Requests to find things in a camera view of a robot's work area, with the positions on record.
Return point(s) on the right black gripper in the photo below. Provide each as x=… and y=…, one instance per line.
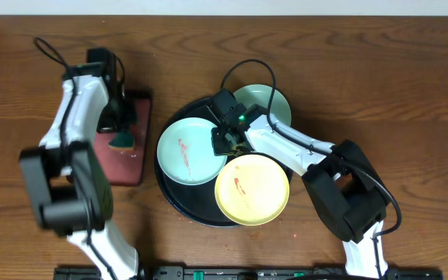
x=218, y=147

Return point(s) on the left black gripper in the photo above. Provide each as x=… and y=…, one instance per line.
x=116, y=117

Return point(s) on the green yellow sponge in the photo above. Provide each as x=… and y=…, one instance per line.
x=122, y=141

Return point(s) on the light blue plate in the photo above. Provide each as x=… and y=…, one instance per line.
x=185, y=152
x=260, y=94

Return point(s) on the light blue plate top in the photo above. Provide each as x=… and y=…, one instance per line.
x=260, y=94

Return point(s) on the yellow plate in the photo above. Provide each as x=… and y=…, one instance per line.
x=252, y=190

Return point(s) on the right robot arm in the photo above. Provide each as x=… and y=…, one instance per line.
x=347, y=194

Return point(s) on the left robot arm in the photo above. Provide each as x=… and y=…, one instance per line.
x=69, y=191

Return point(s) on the rectangular black tray red liquid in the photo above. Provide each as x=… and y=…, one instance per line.
x=124, y=168

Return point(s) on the round black tray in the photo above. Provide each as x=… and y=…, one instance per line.
x=197, y=202

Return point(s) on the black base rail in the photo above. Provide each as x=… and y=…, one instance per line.
x=179, y=273

